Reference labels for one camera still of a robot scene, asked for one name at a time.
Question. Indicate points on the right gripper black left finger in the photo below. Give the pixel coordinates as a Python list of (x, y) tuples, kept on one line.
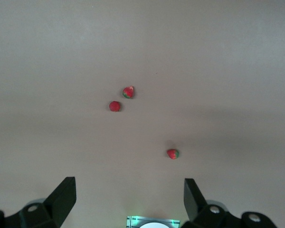
[(61, 197)]

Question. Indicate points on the round red strawberry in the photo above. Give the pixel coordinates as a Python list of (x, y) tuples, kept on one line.
[(115, 106)]

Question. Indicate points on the brown table cover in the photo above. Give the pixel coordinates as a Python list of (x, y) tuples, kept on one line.
[(61, 71)]

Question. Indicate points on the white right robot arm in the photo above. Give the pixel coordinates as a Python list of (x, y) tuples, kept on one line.
[(154, 225)]

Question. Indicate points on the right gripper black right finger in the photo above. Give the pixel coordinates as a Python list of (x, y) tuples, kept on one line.
[(192, 199)]

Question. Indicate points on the red strawberry green cap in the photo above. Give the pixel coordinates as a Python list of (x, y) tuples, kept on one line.
[(128, 92), (173, 154)]

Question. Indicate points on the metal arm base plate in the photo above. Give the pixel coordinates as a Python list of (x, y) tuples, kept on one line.
[(133, 222)]

